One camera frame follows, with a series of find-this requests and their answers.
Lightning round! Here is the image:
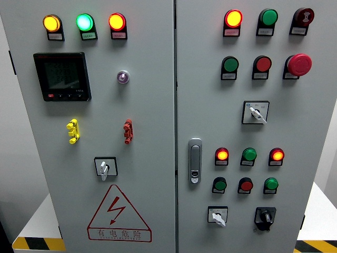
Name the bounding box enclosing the large red lit lamp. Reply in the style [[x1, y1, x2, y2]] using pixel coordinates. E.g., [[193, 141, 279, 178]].
[[108, 12, 126, 31], [224, 9, 243, 28]]

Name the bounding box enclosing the black-handled turn switch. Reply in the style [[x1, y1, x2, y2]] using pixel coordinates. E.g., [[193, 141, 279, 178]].
[[253, 207, 277, 232]]

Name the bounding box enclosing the black and yellow striped tape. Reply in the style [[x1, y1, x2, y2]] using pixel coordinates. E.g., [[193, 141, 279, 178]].
[[12, 237, 66, 252], [293, 239, 337, 253]]

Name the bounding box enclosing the white platform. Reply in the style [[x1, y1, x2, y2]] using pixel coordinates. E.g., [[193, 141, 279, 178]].
[[12, 193, 64, 245], [297, 181, 337, 241]]

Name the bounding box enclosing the silver door lock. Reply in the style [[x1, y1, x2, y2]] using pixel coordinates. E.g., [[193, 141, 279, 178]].
[[188, 138, 203, 184]]

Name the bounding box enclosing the red warning triangle sticker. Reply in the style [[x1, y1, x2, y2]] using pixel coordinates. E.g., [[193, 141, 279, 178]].
[[87, 183, 153, 243]]

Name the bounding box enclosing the small red lit lamp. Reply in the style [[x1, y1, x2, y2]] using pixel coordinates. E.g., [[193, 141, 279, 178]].
[[214, 147, 230, 161], [269, 147, 285, 162]]

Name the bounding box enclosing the large green push button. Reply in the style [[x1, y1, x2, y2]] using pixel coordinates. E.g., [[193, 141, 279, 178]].
[[221, 56, 240, 73]]

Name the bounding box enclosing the black digital display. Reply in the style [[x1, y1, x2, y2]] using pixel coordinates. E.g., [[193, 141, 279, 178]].
[[33, 52, 92, 102]]

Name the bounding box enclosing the large red stop button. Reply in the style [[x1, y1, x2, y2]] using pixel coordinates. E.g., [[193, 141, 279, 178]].
[[285, 53, 313, 77]]

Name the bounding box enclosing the pale grey cabinet door with display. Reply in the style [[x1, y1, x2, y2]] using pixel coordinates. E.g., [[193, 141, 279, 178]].
[[0, 0, 176, 253]]

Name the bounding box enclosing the large green lit lamp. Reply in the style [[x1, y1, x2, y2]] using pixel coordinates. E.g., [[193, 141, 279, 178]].
[[76, 13, 95, 32]]

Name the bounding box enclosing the dark red buzzer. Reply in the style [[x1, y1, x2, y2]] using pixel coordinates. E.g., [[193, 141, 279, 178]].
[[293, 7, 315, 26]]

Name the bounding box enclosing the large white-handled turn switch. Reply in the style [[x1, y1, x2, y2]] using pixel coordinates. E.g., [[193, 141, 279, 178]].
[[241, 100, 270, 125]]

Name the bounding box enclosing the small green lamp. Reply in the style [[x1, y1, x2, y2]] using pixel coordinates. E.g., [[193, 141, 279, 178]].
[[241, 147, 257, 162]]

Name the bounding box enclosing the small red handle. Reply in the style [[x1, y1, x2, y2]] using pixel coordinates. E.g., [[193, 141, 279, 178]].
[[123, 119, 134, 145]]

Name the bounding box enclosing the large yellow lit lamp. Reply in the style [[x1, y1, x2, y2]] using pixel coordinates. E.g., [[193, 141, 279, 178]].
[[43, 14, 62, 33]]

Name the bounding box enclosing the small green push button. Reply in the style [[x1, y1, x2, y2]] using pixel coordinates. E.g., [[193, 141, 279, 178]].
[[212, 177, 227, 191], [264, 177, 279, 191]]

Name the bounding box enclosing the large green unlit lamp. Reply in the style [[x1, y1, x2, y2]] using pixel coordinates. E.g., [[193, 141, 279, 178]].
[[258, 8, 279, 27]]

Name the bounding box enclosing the small red push button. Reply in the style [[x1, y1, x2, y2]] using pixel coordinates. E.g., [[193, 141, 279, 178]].
[[238, 177, 254, 192]]

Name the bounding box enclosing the small yellow handle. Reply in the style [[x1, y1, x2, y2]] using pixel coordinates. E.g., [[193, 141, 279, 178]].
[[66, 118, 81, 144]]

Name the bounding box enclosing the large red push button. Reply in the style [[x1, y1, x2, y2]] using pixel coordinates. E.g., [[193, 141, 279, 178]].
[[253, 55, 272, 73]]

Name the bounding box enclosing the white-handled turn switch, printed plate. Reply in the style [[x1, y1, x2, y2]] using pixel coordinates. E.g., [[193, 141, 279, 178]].
[[207, 206, 229, 228]]

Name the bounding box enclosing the pale grey cabinet door with lock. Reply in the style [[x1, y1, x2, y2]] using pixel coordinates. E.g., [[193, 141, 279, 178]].
[[175, 0, 337, 253]]

